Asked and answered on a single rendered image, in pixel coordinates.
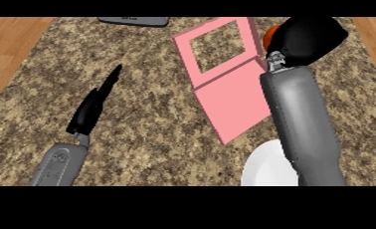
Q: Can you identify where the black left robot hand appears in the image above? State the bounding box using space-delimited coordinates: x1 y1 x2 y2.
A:
64 64 123 136

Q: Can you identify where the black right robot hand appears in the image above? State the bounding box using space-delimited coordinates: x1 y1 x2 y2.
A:
266 16 349 68

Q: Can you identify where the orange squash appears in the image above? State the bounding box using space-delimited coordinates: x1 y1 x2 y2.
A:
262 25 281 52

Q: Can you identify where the pink open box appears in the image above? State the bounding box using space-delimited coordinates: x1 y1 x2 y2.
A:
172 17 272 145

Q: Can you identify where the white plate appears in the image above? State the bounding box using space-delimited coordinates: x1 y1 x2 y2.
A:
238 138 299 187

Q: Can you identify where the dark grey flat appliance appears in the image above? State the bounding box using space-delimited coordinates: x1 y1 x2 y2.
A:
97 16 170 28

